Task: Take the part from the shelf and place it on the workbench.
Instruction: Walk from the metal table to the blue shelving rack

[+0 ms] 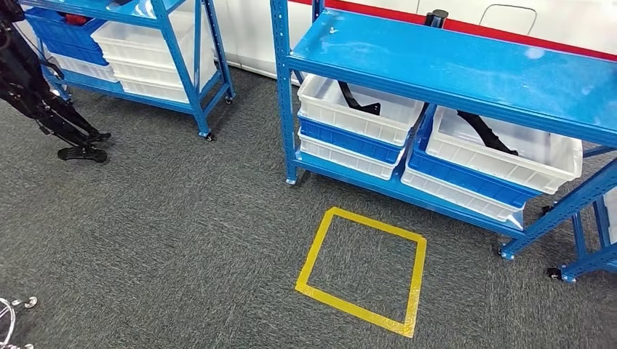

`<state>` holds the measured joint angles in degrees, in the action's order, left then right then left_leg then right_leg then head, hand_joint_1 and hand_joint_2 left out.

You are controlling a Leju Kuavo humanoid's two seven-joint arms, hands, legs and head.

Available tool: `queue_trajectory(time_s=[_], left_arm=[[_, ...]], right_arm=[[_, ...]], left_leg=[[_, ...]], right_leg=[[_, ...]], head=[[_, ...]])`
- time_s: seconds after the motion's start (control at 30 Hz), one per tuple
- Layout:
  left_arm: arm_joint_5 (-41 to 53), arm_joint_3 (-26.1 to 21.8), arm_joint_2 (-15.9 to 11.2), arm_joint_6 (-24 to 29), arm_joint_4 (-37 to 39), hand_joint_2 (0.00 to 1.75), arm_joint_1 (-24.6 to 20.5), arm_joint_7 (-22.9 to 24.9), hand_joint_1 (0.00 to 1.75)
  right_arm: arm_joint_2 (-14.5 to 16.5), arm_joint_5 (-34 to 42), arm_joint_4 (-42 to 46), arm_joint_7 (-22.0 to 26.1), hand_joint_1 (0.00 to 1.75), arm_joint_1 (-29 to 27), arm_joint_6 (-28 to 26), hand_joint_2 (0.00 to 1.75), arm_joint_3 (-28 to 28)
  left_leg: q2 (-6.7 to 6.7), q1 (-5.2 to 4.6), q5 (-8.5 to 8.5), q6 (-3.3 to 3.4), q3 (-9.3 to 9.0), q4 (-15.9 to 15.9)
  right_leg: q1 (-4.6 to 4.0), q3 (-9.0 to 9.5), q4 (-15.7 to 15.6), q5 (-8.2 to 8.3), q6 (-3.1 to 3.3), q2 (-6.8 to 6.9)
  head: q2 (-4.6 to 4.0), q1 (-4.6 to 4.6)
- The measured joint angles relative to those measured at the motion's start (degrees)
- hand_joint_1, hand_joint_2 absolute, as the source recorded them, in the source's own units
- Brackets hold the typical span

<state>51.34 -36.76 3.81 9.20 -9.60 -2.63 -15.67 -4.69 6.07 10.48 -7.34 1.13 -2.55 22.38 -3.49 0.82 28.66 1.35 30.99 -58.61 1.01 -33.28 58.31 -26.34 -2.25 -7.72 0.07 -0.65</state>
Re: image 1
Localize black curved plastic part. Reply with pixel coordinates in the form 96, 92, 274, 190
456, 111, 519, 156
337, 81, 382, 116

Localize blue metal shelf rack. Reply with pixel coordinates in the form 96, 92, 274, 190
546, 192, 617, 284
19, 0, 236, 142
269, 0, 617, 261

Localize yellow floor tape square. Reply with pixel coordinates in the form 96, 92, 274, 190
295, 206, 428, 339

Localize white car with red stripe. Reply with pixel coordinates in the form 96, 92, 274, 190
178, 0, 617, 83

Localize black stand legs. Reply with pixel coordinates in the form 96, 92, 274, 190
0, 0, 112, 164

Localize stool with chrome base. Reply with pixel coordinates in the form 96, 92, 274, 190
0, 296, 39, 349

